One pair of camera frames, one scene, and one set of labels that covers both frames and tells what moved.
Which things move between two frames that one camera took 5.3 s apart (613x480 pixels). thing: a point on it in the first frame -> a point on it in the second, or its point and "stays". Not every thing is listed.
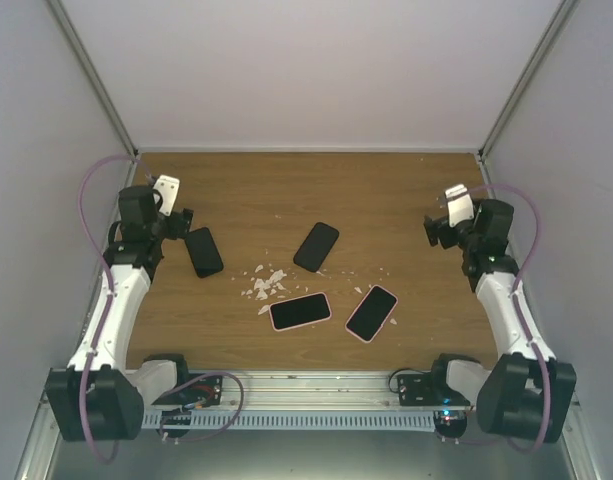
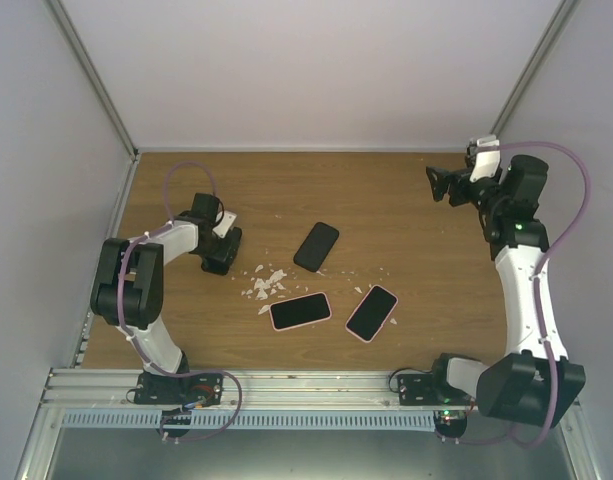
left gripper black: (181, 224) -> (226, 254)
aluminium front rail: (314, 392) stays
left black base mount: (200, 391) stays
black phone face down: (316, 247) stays
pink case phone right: (371, 314) stays
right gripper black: (432, 227) -> (440, 189)
